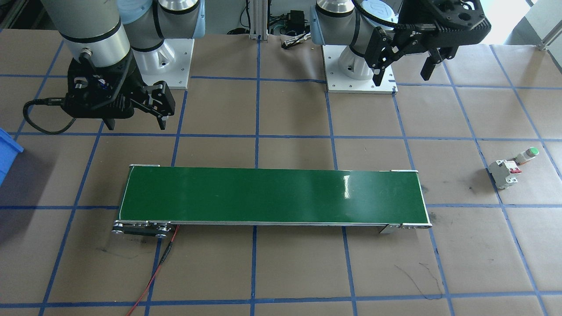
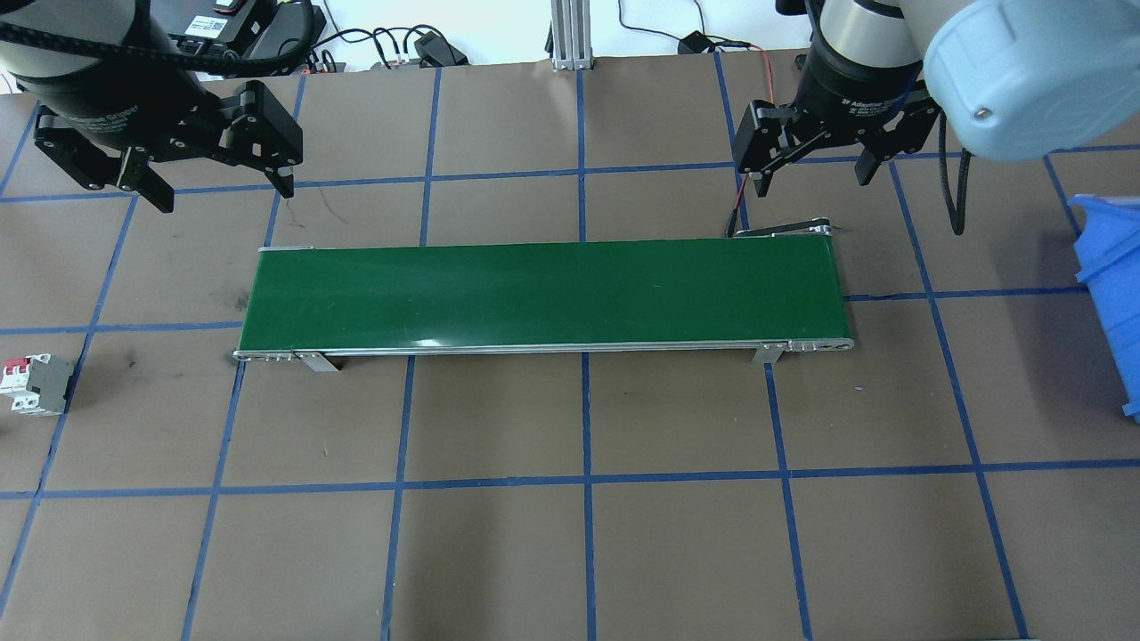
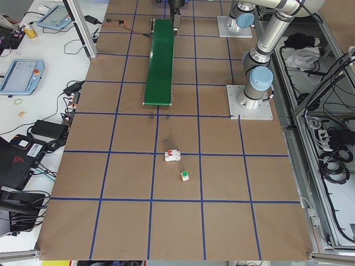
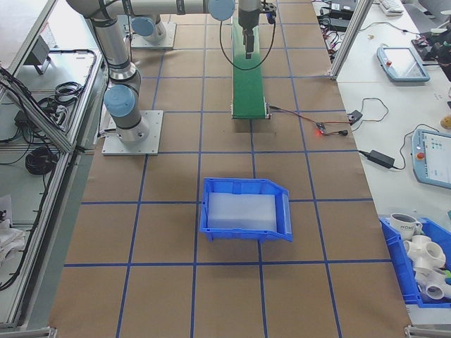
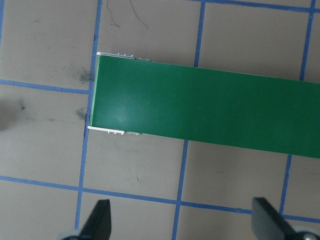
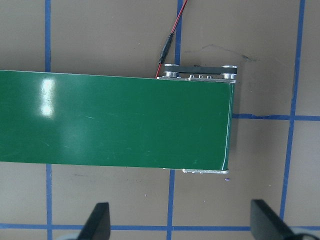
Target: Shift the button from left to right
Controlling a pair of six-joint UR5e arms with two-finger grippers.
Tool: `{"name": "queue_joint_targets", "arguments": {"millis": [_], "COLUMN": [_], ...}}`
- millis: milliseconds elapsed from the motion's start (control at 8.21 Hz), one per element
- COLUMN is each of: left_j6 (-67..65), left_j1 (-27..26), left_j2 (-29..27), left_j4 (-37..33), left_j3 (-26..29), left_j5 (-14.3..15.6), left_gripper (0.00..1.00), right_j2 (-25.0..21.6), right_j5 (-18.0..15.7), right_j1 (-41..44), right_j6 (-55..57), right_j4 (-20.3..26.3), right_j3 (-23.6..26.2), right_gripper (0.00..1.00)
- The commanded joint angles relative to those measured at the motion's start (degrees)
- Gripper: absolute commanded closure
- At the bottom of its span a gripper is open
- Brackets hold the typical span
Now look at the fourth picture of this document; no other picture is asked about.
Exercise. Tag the blue teach pendant dark screen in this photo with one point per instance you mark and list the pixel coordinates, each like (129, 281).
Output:
(401, 63)

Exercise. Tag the black electronic device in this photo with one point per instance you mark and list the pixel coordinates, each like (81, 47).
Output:
(428, 49)

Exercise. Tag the green conveyor belt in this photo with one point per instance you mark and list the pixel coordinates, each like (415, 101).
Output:
(248, 91)

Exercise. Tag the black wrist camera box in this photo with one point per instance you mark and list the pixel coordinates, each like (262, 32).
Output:
(269, 14)

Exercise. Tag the white PVC elbow fitting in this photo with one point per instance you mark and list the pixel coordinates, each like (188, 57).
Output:
(435, 290)

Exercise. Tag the black barrel plug connector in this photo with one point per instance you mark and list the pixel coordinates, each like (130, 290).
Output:
(341, 132)

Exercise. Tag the black power adapter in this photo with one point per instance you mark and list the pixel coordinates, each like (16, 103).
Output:
(381, 158)

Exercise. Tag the white mug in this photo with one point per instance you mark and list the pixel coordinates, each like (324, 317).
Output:
(401, 225)

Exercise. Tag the white PVC cross fitting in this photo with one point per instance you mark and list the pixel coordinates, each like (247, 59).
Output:
(423, 250)

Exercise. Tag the white crumpled cloth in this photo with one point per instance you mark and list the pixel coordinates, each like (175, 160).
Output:
(8, 229)

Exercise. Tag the blue plastic bin with foam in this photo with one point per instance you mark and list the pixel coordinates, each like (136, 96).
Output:
(232, 235)

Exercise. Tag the small yellow object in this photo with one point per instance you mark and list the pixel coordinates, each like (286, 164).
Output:
(446, 122)

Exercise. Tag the aluminium profile post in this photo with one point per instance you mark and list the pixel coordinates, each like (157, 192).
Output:
(347, 42)

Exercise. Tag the black power box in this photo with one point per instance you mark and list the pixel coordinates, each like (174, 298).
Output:
(22, 119)

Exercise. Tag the black power brick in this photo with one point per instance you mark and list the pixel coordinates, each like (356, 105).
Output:
(341, 14)

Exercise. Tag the white square base plate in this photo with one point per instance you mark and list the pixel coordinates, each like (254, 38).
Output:
(151, 141)
(169, 38)

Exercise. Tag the blue teach pendant lit screen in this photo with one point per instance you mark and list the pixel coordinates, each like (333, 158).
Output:
(435, 158)

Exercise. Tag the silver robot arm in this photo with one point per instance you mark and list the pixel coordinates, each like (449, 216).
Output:
(112, 45)
(156, 31)

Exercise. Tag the grey box on stand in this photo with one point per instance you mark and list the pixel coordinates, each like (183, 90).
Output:
(38, 53)

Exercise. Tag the small circuit board red LED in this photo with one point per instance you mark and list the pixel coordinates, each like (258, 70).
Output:
(320, 127)

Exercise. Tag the blue plastic bin with fittings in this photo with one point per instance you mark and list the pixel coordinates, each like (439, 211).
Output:
(398, 260)

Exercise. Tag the small green object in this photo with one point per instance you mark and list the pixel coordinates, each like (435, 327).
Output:
(447, 277)

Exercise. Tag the white keyboard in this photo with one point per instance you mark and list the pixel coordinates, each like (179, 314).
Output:
(391, 7)

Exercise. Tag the small black box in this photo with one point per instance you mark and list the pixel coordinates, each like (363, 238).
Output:
(354, 116)

